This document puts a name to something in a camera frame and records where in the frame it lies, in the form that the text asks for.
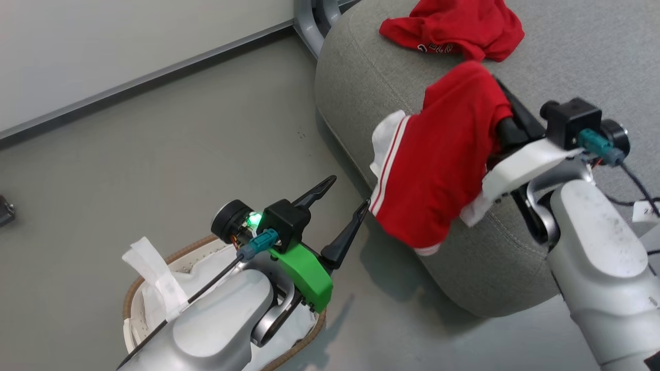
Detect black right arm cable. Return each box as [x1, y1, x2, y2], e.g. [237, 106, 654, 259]
[603, 162, 660, 207]

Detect wicker laundry basket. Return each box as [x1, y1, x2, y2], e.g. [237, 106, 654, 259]
[122, 234, 327, 371]

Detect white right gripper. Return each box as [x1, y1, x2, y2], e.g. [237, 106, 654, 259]
[482, 76, 584, 205]

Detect white paper label tag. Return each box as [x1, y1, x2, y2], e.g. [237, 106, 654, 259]
[631, 200, 660, 223]

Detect red shorts with white trim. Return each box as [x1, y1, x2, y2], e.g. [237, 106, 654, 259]
[369, 60, 515, 257]

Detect small dark floor object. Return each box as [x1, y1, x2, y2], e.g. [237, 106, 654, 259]
[0, 194, 15, 228]

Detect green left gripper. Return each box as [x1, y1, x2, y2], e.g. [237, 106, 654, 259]
[268, 175, 371, 314]

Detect teal left camera connector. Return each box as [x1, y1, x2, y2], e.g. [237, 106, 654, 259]
[236, 230, 279, 262]

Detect teal right camera connector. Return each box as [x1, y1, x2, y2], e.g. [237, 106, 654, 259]
[577, 128, 625, 167]

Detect grey curved metal leg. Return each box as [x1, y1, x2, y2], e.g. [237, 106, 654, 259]
[293, 0, 361, 59]

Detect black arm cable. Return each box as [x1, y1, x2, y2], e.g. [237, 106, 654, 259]
[603, 162, 660, 207]
[116, 256, 244, 369]

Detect grey fabric sofa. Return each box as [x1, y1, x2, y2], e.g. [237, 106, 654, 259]
[314, 0, 660, 318]

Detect red garment with white lettering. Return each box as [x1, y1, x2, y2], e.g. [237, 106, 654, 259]
[379, 0, 525, 63]

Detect grey metal partition frame rail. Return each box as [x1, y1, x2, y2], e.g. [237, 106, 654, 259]
[0, 20, 297, 143]

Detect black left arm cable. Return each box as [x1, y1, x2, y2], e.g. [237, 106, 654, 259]
[116, 256, 244, 369]

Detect teal camera connector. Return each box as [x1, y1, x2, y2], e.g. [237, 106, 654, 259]
[577, 128, 625, 167]
[236, 230, 279, 262]

